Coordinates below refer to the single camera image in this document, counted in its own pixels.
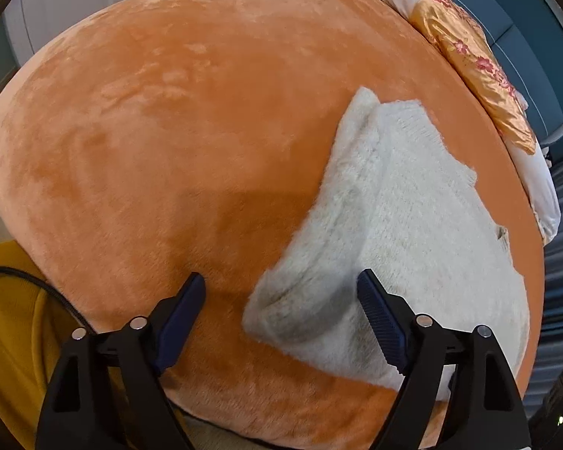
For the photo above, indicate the white sweater with black hearts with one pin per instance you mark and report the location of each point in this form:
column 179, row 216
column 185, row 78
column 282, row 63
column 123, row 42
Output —
column 427, row 243

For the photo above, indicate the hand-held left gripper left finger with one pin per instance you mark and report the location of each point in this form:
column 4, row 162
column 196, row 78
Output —
column 183, row 318

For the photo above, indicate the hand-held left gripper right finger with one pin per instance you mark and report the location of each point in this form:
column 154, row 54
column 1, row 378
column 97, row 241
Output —
column 380, row 318

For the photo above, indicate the yellow garment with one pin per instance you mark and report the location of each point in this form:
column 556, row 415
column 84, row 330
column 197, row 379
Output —
column 9, row 337

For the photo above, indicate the blue padded headboard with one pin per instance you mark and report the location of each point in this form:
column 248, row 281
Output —
column 516, row 18

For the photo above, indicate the orange floral satin pillow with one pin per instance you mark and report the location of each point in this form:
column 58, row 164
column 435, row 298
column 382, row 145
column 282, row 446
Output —
column 478, row 70

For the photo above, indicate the orange plush blanket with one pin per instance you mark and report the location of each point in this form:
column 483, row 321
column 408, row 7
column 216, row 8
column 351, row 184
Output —
column 169, row 150

